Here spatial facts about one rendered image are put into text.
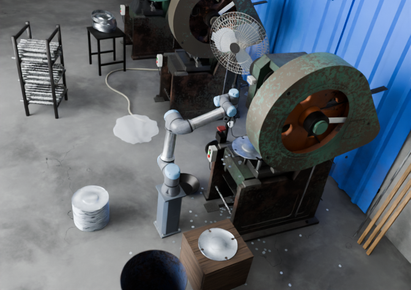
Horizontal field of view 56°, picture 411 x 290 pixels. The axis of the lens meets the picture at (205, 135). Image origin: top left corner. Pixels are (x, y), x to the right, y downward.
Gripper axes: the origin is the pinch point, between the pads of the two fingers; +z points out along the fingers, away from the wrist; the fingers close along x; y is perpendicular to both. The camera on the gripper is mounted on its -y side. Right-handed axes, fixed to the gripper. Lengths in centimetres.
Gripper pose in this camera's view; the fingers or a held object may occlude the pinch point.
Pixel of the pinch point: (229, 126)
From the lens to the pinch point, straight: 314.2
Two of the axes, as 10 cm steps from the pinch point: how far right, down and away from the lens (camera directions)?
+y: 6.0, -5.5, 5.8
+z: -0.2, 7.2, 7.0
